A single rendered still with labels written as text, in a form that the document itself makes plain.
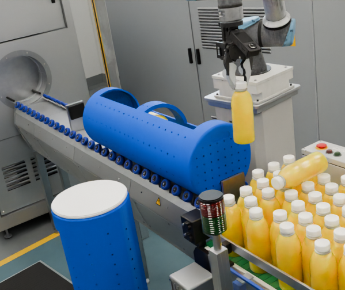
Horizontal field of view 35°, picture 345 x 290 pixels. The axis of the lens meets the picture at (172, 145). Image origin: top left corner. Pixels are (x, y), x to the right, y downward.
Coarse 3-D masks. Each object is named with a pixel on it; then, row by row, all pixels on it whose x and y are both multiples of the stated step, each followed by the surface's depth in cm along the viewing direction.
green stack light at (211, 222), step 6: (222, 216) 135; (204, 222) 136; (210, 222) 134; (216, 222) 134; (222, 222) 135; (204, 228) 137; (210, 228) 135; (216, 228) 135; (222, 228) 136; (210, 234) 136; (216, 234) 136
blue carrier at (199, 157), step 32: (96, 96) 251; (128, 96) 264; (96, 128) 243; (128, 128) 219; (160, 128) 203; (192, 128) 228; (224, 128) 189; (160, 160) 200; (192, 160) 185; (224, 160) 193
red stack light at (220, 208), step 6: (204, 204) 133; (210, 204) 133; (216, 204) 133; (222, 204) 134; (204, 210) 134; (210, 210) 133; (216, 210) 133; (222, 210) 134; (204, 216) 135; (210, 216) 134; (216, 216) 134
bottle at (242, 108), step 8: (232, 96) 173; (240, 96) 171; (248, 96) 171; (232, 104) 173; (240, 104) 171; (248, 104) 171; (232, 112) 174; (240, 112) 172; (248, 112) 172; (232, 120) 176; (240, 120) 173; (248, 120) 173; (240, 128) 174; (248, 128) 174; (240, 136) 175; (248, 136) 175
